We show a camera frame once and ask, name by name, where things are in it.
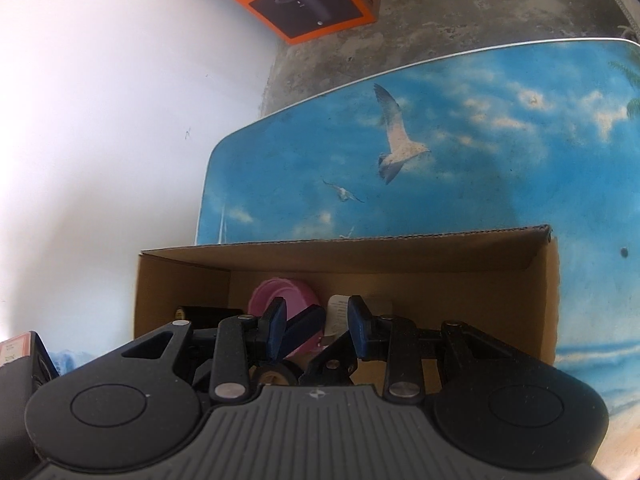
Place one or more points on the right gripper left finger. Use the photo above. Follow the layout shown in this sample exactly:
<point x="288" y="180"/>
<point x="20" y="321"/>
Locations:
<point x="241" y="343"/>

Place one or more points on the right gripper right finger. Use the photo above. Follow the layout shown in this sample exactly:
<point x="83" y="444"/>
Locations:
<point x="394" y="341"/>

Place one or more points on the black tape roll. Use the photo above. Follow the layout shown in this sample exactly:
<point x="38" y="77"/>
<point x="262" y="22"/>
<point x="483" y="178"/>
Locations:
<point x="283" y="373"/>

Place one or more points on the white power adapter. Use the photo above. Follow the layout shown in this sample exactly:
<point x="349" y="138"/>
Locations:
<point x="336" y="316"/>

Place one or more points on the black cylindrical tube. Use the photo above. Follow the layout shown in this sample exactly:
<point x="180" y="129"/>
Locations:
<point x="204" y="318"/>

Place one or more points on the pink plastic lid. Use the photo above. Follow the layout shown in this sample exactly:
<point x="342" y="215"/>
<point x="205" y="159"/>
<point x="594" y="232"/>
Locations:
<point x="297" y="295"/>

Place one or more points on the brown cardboard box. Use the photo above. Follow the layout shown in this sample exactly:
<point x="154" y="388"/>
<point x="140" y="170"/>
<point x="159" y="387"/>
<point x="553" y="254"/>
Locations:
<point x="503" y="282"/>

